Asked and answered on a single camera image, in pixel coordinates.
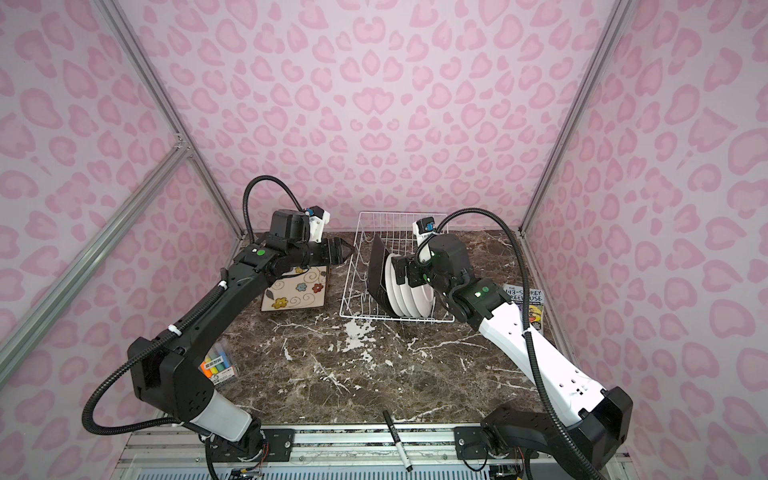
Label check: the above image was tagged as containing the white round plate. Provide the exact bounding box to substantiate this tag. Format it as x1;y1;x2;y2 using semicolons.
412;284;434;318
384;255;407;318
410;285;431;318
394;276;419;318

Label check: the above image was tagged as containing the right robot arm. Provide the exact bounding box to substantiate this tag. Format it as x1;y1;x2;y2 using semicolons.
386;234;633;479

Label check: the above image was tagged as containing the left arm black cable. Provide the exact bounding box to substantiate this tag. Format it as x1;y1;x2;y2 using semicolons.
81;175;307;437

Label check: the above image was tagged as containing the box of coloured markers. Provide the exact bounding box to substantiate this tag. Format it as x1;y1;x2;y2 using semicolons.
199;340;238;387

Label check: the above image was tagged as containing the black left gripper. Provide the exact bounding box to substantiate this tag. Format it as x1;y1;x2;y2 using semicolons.
289;235;356;270

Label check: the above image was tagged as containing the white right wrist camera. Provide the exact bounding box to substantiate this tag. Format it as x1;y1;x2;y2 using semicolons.
413;216;436;264

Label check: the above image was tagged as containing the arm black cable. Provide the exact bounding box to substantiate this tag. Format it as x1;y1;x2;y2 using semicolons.
415;207;607;480
81;175;307;437

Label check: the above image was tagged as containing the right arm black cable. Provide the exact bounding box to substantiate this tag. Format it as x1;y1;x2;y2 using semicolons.
415;207;607;480

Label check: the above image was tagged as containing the floral square plate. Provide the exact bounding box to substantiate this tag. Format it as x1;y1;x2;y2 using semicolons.
261;267;328;312

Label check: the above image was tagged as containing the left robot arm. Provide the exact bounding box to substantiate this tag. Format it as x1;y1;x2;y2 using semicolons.
129;206;353;450

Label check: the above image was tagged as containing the black marker pen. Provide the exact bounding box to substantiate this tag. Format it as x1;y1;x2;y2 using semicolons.
382;410;414;473

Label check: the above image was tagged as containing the The 143-Storey Treehouse book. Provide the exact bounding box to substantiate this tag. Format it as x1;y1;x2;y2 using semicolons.
502;283;546;335

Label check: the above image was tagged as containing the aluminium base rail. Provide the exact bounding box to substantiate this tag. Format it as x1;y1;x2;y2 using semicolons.
110;422;637;480

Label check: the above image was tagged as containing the white wire dish rack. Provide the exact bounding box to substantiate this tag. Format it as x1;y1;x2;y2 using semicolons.
340;211;454;323

